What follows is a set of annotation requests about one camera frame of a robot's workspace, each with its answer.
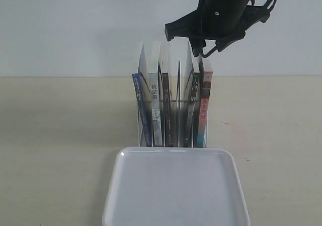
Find blue moon cover book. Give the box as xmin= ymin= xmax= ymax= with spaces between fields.
xmin=131 ymin=42 xmax=152 ymax=147

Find clear acrylic book rack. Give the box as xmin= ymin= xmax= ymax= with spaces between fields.
xmin=136 ymin=54 xmax=208 ymax=148

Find white plastic tray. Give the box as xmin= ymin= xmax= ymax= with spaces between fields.
xmin=102 ymin=146 xmax=251 ymax=225

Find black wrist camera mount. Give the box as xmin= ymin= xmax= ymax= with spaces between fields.
xmin=165 ymin=10 xmax=200 ymax=41

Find dark brown spine book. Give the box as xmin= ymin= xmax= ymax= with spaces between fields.
xmin=157 ymin=41 xmax=175 ymax=147

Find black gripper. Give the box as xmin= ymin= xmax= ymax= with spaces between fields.
xmin=189 ymin=0 xmax=272 ymax=57

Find pink red spine book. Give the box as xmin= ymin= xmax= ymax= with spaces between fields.
xmin=195 ymin=58 xmax=213 ymax=148

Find black green spine book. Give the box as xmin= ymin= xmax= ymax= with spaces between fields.
xmin=183 ymin=41 xmax=200 ymax=147

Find grey white spine book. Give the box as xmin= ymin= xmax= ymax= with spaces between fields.
xmin=148 ymin=41 xmax=163 ymax=147

